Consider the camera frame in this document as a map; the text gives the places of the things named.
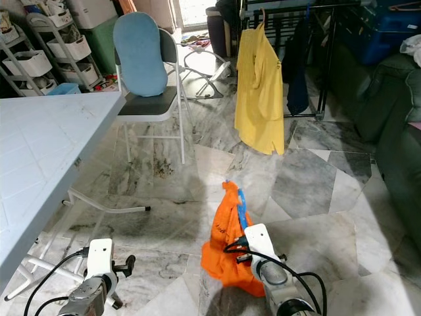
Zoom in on grey green sofa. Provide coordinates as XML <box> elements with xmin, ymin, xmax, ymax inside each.
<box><xmin>352</xmin><ymin>53</ymin><xmax>421</xmax><ymax>252</ymax></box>

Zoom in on white crumpled cloth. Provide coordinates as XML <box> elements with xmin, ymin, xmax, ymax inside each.
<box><xmin>400</xmin><ymin>34</ymin><xmax>421</xmax><ymax>70</ymax></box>

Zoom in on green white storage drawers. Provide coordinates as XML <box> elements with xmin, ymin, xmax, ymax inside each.
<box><xmin>66</xmin><ymin>0</ymin><xmax>120</xmax><ymax>77</ymax></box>

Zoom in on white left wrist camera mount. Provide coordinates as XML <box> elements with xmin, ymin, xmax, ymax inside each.
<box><xmin>87</xmin><ymin>239</ymin><xmax>114</xmax><ymax>278</ymax></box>

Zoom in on pink plastic clothes hanger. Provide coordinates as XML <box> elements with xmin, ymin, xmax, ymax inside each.
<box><xmin>388</xmin><ymin>3</ymin><xmax>421</xmax><ymax>13</ymax></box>
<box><xmin>256</xmin><ymin>8</ymin><xmax>268</xmax><ymax>31</ymax></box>

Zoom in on orange shirt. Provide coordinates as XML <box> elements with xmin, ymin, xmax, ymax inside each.
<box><xmin>201</xmin><ymin>181</ymin><xmax>268</xmax><ymax>298</ymax></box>

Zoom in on yellow polo shirt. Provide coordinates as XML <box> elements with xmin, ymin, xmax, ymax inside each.
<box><xmin>235</xmin><ymin>23</ymin><xmax>287</xmax><ymax>156</ymax></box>

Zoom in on colourful floor clutter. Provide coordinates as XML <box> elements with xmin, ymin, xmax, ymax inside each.
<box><xmin>181</xmin><ymin>36</ymin><xmax>212</xmax><ymax>53</ymax></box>

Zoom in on black metal drying rack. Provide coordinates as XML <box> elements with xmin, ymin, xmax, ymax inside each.
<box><xmin>240</xmin><ymin>0</ymin><xmax>412</xmax><ymax>120</ymax></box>

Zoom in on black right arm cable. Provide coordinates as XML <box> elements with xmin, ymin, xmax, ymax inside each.
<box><xmin>226</xmin><ymin>246</ymin><xmax>328</xmax><ymax>316</ymax></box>

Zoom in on navy blue garment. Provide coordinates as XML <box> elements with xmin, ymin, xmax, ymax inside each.
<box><xmin>282</xmin><ymin>16</ymin><xmax>312</xmax><ymax>117</ymax></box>

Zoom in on blue oval cushion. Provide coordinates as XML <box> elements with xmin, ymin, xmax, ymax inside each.
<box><xmin>113</xmin><ymin>12</ymin><xmax>169</xmax><ymax>99</ymax></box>

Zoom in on white rolling shelf trolley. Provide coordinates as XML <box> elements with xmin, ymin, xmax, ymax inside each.
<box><xmin>26</xmin><ymin>10</ymin><xmax>100</xmax><ymax>93</ymax></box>
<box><xmin>0</xmin><ymin>30</ymin><xmax>41</xmax><ymax>93</ymax></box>

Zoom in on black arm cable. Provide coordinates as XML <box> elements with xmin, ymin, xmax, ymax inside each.
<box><xmin>226</xmin><ymin>246</ymin><xmax>328</xmax><ymax>316</ymax></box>
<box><xmin>23</xmin><ymin>249</ymin><xmax>90</xmax><ymax>316</ymax></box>
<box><xmin>37</xmin><ymin>295</ymin><xmax>68</xmax><ymax>316</ymax></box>

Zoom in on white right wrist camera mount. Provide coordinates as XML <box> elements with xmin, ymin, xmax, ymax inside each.
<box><xmin>245</xmin><ymin>224</ymin><xmax>278</xmax><ymax>264</ymax></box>

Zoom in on blue plastic bin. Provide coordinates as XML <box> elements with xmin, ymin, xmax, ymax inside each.
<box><xmin>47</xmin><ymin>84</ymin><xmax>82</xmax><ymax>97</ymax></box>

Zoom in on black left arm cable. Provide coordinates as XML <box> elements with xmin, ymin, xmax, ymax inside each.
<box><xmin>37</xmin><ymin>295</ymin><xmax>68</xmax><ymax>316</ymax></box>
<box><xmin>23</xmin><ymin>249</ymin><xmax>90</xmax><ymax>316</ymax></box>

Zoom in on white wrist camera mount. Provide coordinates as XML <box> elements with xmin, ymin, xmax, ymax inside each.
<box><xmin>245</xmin><ymin>224</ymin><xmax>278</xmax><ymax>264</ymax></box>
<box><xmin>87</xmin><ymin>239</ymin><xmax>114</xmax><ymax>278</ymax></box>

